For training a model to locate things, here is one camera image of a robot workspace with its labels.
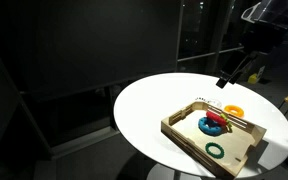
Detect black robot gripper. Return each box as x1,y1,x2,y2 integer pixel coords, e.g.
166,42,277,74
215,23,285,90

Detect wooden slatted tray box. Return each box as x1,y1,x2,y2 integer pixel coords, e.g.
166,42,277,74
160,100,268,178

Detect small yellow object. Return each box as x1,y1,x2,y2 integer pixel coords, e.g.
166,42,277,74
247,73,259,85

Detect orange knobbly ring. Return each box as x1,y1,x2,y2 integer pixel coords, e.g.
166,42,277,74
223,104,245,119

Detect black and white dotted ring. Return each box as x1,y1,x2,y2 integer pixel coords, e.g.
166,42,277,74
194,96,212,103

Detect small yellow-green ring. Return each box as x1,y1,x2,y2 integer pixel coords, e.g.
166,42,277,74
219,113,234,133

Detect red knobbly ring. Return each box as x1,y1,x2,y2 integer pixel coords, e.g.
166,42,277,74
205,110,227,126

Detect blue knobbly ring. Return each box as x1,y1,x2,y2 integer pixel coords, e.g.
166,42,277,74
197,116,224,137

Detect metal window frame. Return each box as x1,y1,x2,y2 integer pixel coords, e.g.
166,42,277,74
175,0,245,73

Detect dark green thin ring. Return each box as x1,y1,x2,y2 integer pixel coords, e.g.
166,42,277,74
204,142,225,160

